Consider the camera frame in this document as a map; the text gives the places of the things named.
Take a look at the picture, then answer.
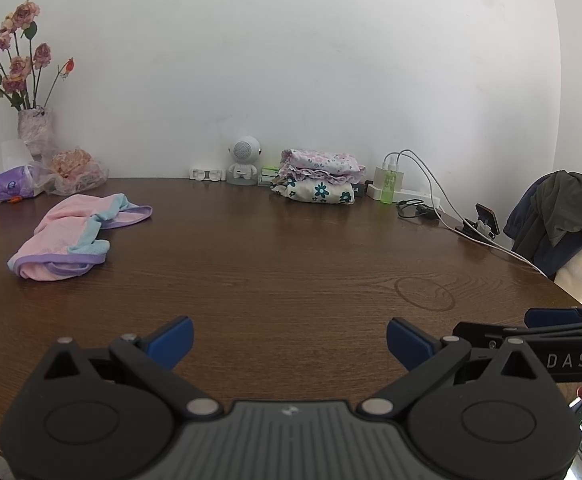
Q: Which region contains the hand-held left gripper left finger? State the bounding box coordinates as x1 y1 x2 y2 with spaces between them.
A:
28 316 224 418

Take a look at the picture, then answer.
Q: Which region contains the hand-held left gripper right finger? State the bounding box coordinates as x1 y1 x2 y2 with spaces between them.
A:
357 317 554 418

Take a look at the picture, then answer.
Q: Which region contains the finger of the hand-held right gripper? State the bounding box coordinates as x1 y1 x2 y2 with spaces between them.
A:
452 320 582 349
524 305 582 328

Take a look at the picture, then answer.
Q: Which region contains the pink floral dress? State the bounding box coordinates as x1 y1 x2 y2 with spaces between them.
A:
277 148 366 186

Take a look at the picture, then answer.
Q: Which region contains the navy jacket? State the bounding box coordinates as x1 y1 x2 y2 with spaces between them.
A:
503 177 582 281

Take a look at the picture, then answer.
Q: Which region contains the black phone clamp stand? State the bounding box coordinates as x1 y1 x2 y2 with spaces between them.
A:
455 217 496 241

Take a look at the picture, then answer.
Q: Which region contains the brown-backed phone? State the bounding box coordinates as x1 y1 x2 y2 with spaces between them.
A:
476 203 500 236

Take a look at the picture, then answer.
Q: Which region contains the white power strip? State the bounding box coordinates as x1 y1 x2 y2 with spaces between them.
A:
367 183 442 209

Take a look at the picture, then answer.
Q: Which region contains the pink blue purple shirt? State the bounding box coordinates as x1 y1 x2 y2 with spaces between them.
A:
7 192 153 282

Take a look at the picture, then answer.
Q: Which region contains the green spray bottle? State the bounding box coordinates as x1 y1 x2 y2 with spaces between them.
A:
382 157 396 204

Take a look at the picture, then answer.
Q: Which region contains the white charger adapter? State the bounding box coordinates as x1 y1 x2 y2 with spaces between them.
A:
375 166 404 191

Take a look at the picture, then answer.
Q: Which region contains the folded white teal-flower garment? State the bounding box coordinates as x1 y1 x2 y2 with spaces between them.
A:
271 180 356 206

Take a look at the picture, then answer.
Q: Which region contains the plastic bag of dried flowers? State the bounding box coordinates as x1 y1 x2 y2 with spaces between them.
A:
38 147 110 196

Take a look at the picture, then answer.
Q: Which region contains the white robot speaker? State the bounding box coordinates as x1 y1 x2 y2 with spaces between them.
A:
227 136 262 186

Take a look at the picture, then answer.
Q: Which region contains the purple tissue pack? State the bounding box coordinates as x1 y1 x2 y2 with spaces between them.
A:
0 164 46 204

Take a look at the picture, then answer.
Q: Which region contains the lavender lace vase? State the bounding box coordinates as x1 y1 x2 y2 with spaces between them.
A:
17 106 54 156

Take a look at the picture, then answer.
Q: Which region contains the dried pink rose bouquet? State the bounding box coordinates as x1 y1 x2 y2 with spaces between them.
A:
0 1 76 111

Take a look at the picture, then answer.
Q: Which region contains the white charging cable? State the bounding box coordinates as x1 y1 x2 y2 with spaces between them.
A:
391 152 522 263
383 149 546 276

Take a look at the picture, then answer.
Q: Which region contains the black wired remote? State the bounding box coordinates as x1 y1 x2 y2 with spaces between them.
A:
397 200 444 220

